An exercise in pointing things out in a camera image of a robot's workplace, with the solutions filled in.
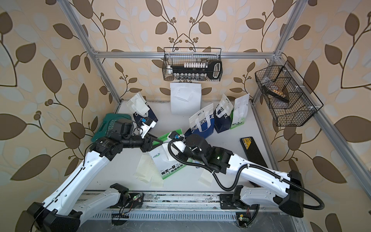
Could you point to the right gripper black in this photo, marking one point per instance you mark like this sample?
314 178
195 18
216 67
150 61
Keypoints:
182 156

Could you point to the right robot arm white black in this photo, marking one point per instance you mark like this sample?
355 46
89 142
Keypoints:
253 183

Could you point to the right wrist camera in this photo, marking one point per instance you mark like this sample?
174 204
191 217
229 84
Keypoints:
174 135

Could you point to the white flat bag back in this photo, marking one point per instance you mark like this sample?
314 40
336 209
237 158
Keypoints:
186 98

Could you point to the blue takeaway bag white handles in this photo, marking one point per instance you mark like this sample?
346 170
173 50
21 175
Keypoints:
202 122

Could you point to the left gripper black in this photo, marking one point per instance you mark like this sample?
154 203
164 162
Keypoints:
146 145

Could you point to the wire basket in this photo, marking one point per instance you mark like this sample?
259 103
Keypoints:
303 102
180 55

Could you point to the back wire basket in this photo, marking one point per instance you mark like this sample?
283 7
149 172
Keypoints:
180 55

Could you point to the black yellow-labelled device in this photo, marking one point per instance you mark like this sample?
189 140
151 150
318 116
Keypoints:
252 151

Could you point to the green plastic tool case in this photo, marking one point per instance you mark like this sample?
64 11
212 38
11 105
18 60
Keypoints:
107 124

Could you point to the right wire basket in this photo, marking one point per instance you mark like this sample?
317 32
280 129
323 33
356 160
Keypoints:
303 102

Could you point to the dark navy bag right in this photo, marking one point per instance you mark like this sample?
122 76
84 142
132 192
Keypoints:
222 115

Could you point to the black socket set holder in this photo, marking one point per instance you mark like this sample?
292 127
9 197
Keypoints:
208 69

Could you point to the small dark navy bag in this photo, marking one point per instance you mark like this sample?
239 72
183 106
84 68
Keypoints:
151 115

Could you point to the green white cool tea bag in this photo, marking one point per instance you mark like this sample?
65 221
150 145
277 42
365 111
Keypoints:
164 162

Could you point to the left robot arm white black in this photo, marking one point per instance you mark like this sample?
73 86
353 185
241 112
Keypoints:
45 216

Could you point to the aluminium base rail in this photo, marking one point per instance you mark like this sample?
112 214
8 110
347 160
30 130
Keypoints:
155 201

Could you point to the white green bag right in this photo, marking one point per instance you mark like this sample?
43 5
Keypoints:
240 110

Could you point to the object in right basket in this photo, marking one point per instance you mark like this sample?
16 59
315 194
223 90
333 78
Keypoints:
275 94

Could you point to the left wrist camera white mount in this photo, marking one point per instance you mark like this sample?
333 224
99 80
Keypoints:
145 125

